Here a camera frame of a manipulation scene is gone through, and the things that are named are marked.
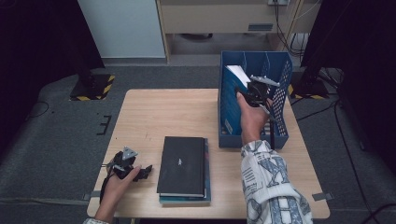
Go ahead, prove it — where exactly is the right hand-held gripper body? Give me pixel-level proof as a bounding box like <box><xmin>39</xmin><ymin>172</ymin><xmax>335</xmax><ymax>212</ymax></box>
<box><xmin>246</xmin><ymin>74</ymin><xmax>281</xmax><ymax>108</ymax></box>

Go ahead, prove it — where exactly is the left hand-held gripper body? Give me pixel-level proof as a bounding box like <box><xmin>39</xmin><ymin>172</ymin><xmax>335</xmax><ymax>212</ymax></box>
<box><xmin>106</xmin><ymin>146</ymin><xmax>139</xmax><ymax>180</ymax></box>

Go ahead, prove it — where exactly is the thick blue book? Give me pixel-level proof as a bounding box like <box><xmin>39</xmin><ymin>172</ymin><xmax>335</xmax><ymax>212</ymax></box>
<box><xmin>221</xmin><ymin>63</ymin><xmax>253</xmax><ymax>136</ymax></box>

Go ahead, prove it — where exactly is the blue three-slot file rack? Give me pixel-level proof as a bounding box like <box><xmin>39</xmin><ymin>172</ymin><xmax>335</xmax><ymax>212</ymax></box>
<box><xmin>218</xmin><ymin>50</ymin><xmax>293</xmax><ymax>149</ymax></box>

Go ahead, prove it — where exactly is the teal colourful cover book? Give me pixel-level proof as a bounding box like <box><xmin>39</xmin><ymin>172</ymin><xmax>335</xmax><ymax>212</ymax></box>
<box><xmin>158</xmin><ymin>138</ymin><xmax>212</xmax><ymax>206</ymax></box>

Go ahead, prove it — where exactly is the person's left hand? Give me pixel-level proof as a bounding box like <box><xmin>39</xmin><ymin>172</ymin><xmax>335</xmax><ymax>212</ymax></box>
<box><xmin>99</xmin><ymin>166</ymin><xmax>142</xmax><ymax>207</ymax></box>

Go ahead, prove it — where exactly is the person's right hand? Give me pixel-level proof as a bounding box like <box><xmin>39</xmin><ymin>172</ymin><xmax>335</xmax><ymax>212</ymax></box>
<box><xmin>236</xmin><ymin>92</ymin><xmax>274</xmax><ymax>146</ymax></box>

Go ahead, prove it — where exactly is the grey tape strip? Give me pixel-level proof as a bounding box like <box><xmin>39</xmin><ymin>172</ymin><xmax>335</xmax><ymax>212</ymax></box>
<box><xmin>311</xmin><ymin>191</ymin><xmax>334</xmax><ymax>202</ymax></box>
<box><xmin>82</xmin><ymin>189</ymin><xmax>106</xmax><ymax>202</ymax></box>

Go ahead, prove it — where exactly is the black yellow-striped stand base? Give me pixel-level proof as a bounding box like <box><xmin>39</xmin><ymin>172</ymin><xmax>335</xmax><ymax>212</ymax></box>
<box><xmin>68</xmin><ymin>73</ymin><xmax>116</xmax><ymax>102</ymax></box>
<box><xmin>288</xmin><ymin>72</ymin><xmax>330</xmax><ymax>101</ymax></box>

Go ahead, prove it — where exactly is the beige wooden desk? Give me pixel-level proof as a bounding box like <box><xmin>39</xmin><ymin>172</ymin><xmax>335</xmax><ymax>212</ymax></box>
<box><xmin>155</xmin><ymin>0</ymin><xmax>321</xmax><ymax>63</ymax></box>

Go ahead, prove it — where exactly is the white cabinet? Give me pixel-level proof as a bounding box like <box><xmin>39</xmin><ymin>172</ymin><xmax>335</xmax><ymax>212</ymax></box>
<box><xmin>77</xmin><ymin>0</ymin><xmax>166</xmax><ymax>60</ymax></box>

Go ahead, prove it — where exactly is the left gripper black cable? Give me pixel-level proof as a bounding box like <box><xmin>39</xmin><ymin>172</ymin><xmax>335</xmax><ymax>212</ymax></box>
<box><xmin>98</xmin><ymin>161</ymin><xmax>117</xmax><ymax>204</ymax></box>

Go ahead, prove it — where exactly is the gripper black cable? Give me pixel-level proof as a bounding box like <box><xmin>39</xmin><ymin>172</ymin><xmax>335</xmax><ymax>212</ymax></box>
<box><xmin>98</xmin><ymin>161</ymin><xmax>117</xmax><ymax>204</ymax></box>
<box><xmin>262</xmin><ymin>104</ymin><xmax>277</xmax><ymax>150</ymax></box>

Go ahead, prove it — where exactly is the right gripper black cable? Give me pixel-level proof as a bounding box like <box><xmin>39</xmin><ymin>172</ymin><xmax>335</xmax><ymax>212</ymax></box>
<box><xmin>262</xmin><ymin>104</ymin><xmax>277</xmax><ymax>150</ymax></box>

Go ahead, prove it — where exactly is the hanging cable bundle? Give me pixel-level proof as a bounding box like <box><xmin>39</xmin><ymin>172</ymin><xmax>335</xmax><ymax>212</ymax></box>
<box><xmin>273</xmin><ymin>0</ymin><xmax>321</xmax><ymax>59</ymax></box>

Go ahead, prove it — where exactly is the looped black floor cable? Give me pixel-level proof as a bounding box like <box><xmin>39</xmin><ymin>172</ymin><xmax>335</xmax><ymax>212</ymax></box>
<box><xmin>26</xmin><ymin>101</ymin><xmax>50</xmax><ymax>120</ymax></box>

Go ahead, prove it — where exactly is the long black floor cable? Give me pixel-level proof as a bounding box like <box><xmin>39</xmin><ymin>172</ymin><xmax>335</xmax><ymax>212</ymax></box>
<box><xmin>333</xmin><ymin>99</ymin><xmax>375</xmax><ymax>217</ymax></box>

